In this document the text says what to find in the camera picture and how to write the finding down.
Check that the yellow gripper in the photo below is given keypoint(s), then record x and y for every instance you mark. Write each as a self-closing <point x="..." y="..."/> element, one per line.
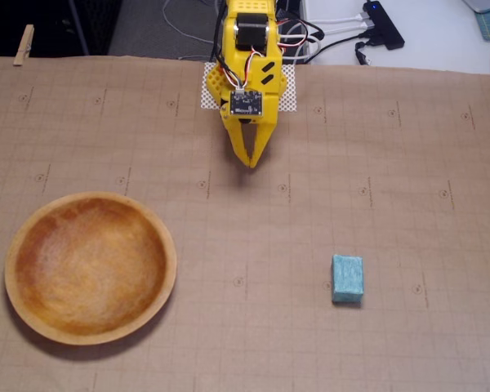
<point x="245" y="140"/>

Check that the blue block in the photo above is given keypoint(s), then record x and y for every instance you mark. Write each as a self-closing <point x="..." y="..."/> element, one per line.
<point x="348" y="279"/>

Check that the yellow lattice robot base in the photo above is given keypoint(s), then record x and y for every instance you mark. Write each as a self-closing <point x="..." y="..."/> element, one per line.
<point x="213" y="85"/>

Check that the round wooden bowl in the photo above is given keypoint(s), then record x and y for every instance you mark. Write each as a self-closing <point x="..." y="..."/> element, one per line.
<point x="90" y="269"/>

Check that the white perforated pad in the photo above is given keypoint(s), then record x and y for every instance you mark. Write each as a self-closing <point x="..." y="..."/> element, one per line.
<point x="290" y="104"/>

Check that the brown grid paper mat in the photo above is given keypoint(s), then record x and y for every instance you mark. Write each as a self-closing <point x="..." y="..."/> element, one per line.
<point x="245" y="245"/>

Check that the black USB hub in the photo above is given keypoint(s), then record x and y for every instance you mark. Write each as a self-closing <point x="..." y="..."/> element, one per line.
<point x="386" y="24"/>

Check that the black furniture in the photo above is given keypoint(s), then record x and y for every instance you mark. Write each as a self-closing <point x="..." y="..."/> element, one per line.
<point x="45" y="24"/>

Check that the wooden clothespin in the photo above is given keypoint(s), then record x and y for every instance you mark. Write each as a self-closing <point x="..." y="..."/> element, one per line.
<point x="23" y="45"/>

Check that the grey laptop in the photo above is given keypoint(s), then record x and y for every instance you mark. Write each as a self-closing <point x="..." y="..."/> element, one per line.
<point x="486" y="5"/>

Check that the black camera circuit board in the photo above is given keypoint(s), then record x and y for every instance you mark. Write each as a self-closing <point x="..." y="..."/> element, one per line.
<point x="247" y="103"/>

